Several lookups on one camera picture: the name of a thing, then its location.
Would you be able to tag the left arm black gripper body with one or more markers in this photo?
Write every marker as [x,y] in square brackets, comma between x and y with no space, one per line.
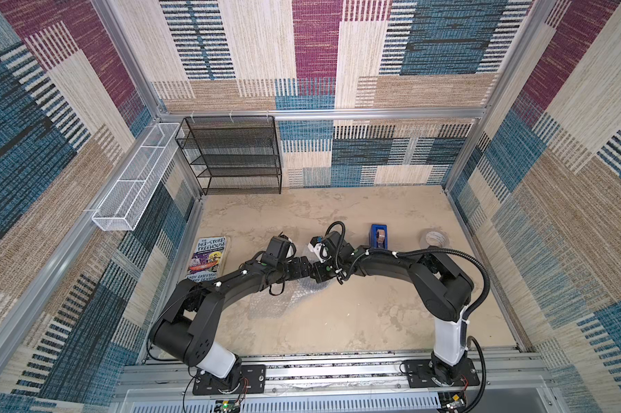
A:
[294,270]

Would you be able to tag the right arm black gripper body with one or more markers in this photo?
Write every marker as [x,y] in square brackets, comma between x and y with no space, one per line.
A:
[323,268]

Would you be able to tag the clear bubble wrap sheet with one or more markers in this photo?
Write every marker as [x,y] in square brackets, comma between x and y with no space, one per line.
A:
[274,296]

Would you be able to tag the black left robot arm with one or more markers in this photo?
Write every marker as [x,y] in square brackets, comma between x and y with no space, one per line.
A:
[187,327]

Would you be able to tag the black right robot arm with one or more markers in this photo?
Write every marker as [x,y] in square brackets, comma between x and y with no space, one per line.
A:
[444,288]

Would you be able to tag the blue tape dispenser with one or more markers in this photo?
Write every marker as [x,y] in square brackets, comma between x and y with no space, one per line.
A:
[378,237]

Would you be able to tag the Treehouse paperback book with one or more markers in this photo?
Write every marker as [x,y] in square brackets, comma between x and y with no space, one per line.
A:
[206,262]

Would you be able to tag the clear packing tape roll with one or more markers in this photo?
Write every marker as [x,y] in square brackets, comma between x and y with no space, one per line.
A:
[433,238]

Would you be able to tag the black mesh shelf rack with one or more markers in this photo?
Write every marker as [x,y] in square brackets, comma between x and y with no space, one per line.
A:
[233,154]

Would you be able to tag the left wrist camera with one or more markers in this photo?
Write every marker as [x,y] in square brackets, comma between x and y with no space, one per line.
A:
[279,250]

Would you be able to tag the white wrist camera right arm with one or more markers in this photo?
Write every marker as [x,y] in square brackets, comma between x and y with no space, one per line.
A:
[325,248]

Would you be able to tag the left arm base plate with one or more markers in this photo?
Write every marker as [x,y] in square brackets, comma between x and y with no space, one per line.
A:
[249,379]

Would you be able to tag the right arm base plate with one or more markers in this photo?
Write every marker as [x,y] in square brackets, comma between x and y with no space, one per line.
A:
[427,373]

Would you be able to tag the white wire mesh basket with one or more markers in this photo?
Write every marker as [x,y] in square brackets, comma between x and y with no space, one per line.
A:
[124,206]

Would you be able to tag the aluminium front rail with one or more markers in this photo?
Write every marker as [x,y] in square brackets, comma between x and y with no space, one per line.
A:
[347,382]

